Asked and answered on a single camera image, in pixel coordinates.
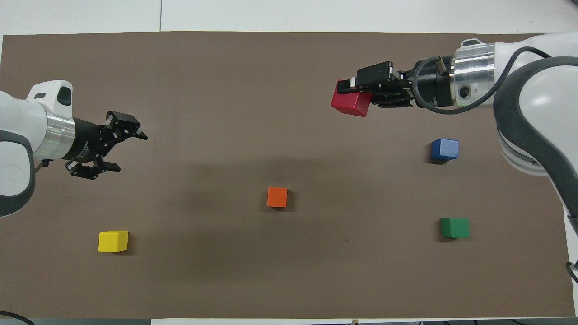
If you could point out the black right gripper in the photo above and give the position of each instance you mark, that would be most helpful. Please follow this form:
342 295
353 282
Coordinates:
440 88

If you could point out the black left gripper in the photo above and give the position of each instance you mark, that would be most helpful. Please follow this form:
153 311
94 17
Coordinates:
90 142

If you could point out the red wooden block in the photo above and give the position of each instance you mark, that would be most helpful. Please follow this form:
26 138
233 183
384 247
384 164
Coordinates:
350 104

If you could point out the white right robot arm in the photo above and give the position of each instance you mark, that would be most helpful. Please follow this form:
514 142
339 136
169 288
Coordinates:
537 99

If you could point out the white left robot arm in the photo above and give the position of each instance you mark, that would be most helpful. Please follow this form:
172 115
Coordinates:
22 126

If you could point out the blue wooden block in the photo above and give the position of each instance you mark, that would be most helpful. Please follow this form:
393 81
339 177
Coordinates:
445 149

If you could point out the yellow wooden block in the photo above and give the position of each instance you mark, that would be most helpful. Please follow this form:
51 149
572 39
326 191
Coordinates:
113 241

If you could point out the orange wooden block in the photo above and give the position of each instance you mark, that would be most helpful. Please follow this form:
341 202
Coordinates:
277 197

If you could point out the green wooden block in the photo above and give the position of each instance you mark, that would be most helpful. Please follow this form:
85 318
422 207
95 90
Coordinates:
455 228

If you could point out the brown table mat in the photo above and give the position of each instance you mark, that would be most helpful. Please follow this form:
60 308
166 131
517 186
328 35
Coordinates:
253 90

